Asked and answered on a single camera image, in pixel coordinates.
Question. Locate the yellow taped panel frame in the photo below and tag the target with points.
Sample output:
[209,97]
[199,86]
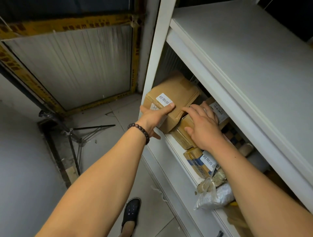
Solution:
[73,24]

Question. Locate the squarish white-label cardboard box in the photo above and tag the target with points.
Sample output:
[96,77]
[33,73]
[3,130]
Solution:
[178,92]

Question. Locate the black tripod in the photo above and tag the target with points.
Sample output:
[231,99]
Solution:
[73,139]

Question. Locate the small black clip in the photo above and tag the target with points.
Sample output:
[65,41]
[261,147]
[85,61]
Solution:
[219,234]

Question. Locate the white metal shelf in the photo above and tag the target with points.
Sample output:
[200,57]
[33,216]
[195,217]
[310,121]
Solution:
[244,61]

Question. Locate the person's left hand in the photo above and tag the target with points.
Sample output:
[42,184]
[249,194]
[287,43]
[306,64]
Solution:
[151,119]

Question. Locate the person's left forearm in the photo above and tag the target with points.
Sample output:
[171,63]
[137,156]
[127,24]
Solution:
[97,190]

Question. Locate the grey bubble mailer parcel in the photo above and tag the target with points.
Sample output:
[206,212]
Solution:
[220,195]

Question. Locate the corrugated metal shutter panel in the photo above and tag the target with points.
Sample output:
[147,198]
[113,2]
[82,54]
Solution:
[73,68]

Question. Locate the person's right hand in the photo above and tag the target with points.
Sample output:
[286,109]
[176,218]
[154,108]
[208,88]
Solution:
[205,129]

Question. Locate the small box with label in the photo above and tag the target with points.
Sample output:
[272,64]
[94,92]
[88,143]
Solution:
[181,136]

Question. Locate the person's right forearm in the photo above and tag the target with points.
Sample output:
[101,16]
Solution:
[259,195]

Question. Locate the person's black shoe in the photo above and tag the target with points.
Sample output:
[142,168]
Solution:
[132,210]

